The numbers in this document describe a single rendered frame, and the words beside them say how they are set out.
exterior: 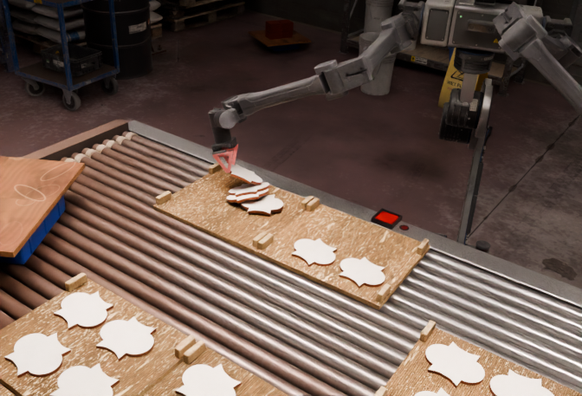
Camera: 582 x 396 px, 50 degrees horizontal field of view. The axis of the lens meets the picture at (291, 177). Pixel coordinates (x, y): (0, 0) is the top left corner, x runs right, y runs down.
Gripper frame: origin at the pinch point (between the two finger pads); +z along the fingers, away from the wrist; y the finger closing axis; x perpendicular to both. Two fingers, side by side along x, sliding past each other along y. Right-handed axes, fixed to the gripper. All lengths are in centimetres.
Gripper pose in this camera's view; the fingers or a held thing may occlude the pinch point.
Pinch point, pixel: (229, 167)
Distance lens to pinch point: 212.9
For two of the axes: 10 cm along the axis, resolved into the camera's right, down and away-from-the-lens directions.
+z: 2.0, 9.5, 2.6
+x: -9.8, 1.6, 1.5
